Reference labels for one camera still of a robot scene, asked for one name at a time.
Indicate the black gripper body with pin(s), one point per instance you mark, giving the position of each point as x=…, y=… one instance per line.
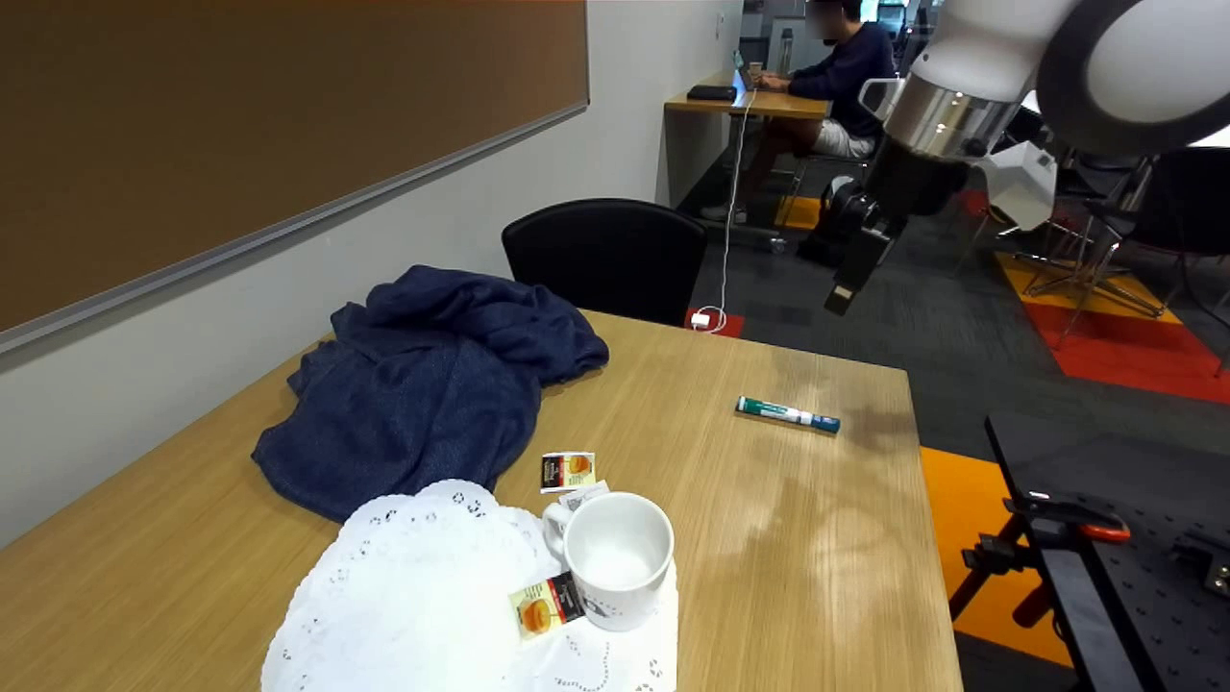
x=917, y=177

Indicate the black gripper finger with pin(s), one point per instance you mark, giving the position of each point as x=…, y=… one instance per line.
x=849, y=261
x=872, y=261

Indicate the green marker pen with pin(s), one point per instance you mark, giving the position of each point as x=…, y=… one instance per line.
x=786, y=414

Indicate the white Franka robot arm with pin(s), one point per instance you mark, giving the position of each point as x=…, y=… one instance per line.
x=1002, y=39

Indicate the white ceramic mug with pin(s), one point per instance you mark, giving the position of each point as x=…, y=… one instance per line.
x=621, y=560

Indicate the black backpack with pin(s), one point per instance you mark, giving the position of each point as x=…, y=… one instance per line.
x=827, y=223

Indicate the yellow box under desk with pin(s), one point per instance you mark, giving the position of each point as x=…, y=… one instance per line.
x=797, y=212

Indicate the seated person in blue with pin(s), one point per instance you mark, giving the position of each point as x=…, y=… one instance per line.
x=851, y=61

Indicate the wooden background desk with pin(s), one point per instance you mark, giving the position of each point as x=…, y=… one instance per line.
x=761, y=109

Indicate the black office chair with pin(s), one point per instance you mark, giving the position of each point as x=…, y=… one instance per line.
x=603, y=256

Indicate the black background chair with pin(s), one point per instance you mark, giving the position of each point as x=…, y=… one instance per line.
x=1186, y=205

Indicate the small tea bag packet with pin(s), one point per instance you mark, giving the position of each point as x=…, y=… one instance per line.
x=567, y=469
x=549, y=603

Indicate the black perforated mounting board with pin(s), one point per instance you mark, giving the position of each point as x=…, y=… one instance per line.
x=1141, y=589

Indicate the dark blue cloth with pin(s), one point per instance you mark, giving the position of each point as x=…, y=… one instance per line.
x=410, y=385

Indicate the white lace paper doily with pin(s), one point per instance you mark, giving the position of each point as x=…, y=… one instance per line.
x=410, y=602

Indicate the brown cork pin board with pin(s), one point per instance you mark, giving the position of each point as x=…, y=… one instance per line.
x=255, y=115

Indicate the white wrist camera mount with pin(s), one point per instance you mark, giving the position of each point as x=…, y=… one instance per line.
x=1025, y=180

